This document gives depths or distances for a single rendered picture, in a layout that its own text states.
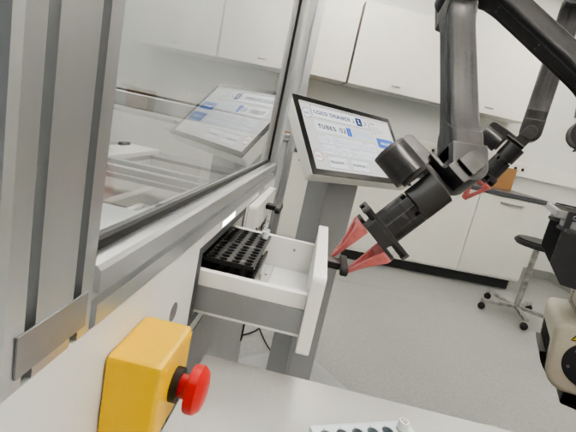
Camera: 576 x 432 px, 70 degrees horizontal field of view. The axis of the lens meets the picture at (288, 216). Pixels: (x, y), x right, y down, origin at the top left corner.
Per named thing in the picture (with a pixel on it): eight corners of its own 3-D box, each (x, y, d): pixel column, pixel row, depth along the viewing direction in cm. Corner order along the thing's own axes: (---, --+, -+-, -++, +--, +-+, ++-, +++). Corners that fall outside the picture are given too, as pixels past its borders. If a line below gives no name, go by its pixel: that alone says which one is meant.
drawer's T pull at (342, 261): (345, 262, 69) (347, 255, 69) (346, 278, 62) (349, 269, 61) (324, 257, 69) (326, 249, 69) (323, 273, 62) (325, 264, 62)
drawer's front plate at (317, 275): (315, 279, 81) (328, 226, 79) (307, 358, 53) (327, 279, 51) (307, 277, 82) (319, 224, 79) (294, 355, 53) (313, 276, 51)
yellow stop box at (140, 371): (189, 395, 39) (201, 327, 37) (157, 453, 32) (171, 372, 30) (136, 381, 39) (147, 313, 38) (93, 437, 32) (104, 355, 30)
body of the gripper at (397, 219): (356, 207, 70) (391, 179, 69) (393, 254, 71) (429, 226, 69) (359, 213, 63) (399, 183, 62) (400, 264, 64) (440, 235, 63)
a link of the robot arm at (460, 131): (486, -39, 75) (457, 9, 86) (456, -44, 75) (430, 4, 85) (497, 177, 61) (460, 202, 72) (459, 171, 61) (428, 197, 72)
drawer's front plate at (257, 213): (268, 226, 113) (276, 187, 111) (247, 259, 85) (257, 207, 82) (261, 225, 113) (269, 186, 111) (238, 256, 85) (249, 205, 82)
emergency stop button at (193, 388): (209, 397, 37) (217, 357, 36) (195, 429, 33) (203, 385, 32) (177, 389, 37) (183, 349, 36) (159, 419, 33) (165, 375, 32)
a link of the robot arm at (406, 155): (491, 162, 63) (462, 184, 71) (441, 106, 65) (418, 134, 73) (435, 204, 60) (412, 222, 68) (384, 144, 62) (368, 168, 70)
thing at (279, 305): (308, 273, 80) (315, 243, 78) (297, 338, 55) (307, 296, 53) (110, 226, 82) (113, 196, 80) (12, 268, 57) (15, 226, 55)
